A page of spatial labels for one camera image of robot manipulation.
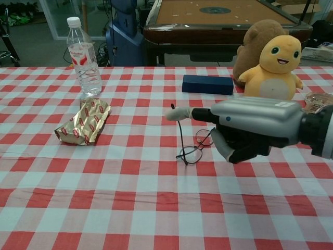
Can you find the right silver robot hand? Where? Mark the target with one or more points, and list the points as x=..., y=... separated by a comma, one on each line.
x=260, y=119

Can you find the thin metal eyeglasses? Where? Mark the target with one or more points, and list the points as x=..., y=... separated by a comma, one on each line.
x=180, y=132

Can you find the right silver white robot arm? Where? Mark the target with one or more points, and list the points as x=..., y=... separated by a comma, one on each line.
x=320, y=132

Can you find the dark blue glasses case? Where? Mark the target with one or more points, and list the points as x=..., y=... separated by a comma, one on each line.
x=206, y=84

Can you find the yellow plush toy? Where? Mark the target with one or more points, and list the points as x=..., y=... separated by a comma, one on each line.
x=273, y=86

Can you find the clear packaged bread bag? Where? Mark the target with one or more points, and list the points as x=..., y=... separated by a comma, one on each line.
x=317, y=100

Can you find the brown plush toy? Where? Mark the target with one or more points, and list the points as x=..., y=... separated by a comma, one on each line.
x=256, y=34

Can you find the white plastic basket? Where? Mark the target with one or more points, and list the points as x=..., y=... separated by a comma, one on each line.
x=316, y=53

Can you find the brown mahjong table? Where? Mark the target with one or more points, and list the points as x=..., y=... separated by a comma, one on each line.
x=208, y=34

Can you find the blue plastic chair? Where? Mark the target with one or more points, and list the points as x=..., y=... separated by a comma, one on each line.
x=125, y=49

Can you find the red white checkered tablecloth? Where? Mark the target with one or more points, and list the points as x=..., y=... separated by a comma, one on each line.
x=130, y=208

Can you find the crumpled gold foil packet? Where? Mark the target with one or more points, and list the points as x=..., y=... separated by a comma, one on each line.
x=86, y=122

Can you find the clear plastic water bottle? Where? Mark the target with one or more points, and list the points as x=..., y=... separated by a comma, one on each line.
x=87, y=75

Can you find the black metal cart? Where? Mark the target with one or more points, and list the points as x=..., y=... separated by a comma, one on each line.
x=9, y=49

